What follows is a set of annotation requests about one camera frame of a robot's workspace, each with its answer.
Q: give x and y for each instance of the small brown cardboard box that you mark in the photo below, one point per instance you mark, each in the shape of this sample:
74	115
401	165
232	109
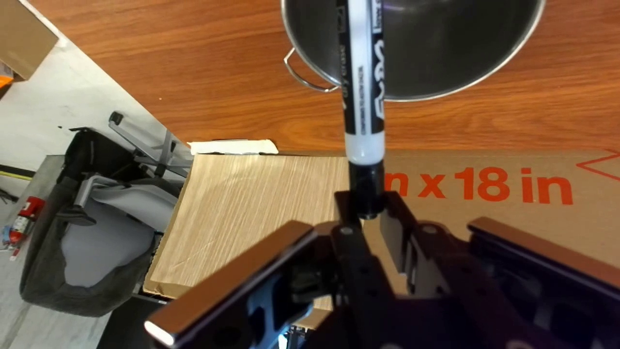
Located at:
21	35

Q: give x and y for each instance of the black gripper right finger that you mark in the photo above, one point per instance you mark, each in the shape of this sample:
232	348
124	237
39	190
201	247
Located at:
542	249

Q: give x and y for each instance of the red fire extinguisher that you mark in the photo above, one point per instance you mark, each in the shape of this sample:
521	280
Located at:
21	220

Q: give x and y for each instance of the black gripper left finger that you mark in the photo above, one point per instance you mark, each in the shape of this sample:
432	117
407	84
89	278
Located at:
244	272

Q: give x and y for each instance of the silver metal pot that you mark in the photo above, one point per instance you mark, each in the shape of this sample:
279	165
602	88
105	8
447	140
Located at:
438	45

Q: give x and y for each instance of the white strip piece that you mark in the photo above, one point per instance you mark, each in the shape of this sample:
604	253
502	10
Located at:
232	146

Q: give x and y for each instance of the brown cardboard panel red print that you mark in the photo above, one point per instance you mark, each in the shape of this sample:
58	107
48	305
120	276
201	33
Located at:
515	214

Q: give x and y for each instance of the black grey office chair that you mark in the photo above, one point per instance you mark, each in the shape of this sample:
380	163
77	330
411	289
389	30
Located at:
97	214

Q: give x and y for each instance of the black and white marker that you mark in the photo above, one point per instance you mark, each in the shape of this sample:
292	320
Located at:
362	78

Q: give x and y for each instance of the light wood board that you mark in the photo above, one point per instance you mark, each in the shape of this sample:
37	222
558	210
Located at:
244	220

